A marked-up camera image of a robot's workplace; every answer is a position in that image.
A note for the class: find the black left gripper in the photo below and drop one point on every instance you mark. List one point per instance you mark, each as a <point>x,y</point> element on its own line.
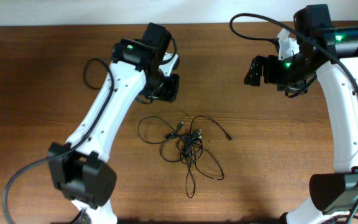
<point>167,88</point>

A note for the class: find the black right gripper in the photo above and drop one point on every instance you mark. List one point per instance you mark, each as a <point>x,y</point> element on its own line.
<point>270,61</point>

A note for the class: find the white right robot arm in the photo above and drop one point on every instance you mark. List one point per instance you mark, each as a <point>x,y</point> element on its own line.
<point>316,51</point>

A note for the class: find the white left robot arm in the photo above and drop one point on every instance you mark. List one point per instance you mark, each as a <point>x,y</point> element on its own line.
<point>79,168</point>

